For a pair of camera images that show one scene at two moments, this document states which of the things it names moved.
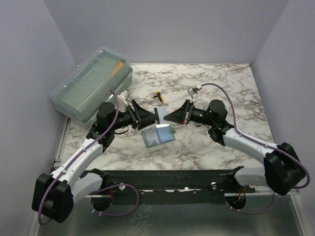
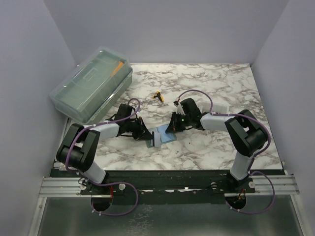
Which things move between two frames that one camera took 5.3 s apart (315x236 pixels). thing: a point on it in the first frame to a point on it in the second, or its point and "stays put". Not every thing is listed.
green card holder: [155, 136] stays put
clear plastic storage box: [77, 94] stays put
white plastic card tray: [204, 105] stays put
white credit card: [162, 112] to [157, 139]
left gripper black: [145, 118] to [144, 133]
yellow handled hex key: [158, 94] stays put
